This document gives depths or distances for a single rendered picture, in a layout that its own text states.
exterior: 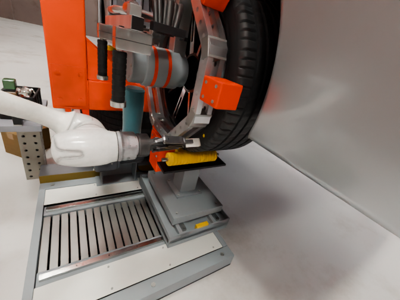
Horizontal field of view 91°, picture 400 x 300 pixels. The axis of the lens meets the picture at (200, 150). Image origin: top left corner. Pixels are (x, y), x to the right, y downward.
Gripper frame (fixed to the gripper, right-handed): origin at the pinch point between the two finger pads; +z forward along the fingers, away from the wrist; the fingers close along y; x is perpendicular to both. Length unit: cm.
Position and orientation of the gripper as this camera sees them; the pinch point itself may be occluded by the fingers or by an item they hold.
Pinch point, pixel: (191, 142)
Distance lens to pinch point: 72.6
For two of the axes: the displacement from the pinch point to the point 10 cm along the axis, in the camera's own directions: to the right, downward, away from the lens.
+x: -1.9, -9.6, 1.9
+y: 5.0, -2.7, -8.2
